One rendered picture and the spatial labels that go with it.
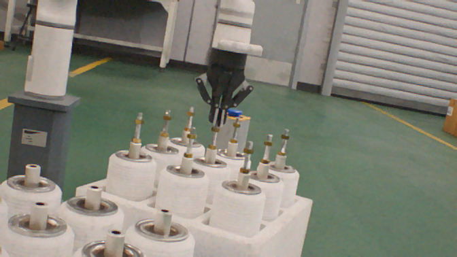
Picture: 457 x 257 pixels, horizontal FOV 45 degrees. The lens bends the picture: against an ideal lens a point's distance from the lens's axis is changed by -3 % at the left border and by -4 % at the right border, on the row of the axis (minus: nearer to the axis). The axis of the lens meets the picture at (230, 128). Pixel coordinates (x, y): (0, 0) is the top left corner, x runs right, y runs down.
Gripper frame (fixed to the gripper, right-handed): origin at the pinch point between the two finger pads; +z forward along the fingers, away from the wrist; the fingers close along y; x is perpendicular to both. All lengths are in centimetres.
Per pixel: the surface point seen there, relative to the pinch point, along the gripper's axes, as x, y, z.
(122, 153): 0.8, 18.7, 9.8
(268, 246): 22.6, -6.7, 18.9
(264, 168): 8.9, -8.9, 7.8
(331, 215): -44, -59, 35
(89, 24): -527, -11, 7
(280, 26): -474, -209, -27
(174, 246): 45.1, 17.6, 10.0
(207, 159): 0.9, 0.8, 9.1
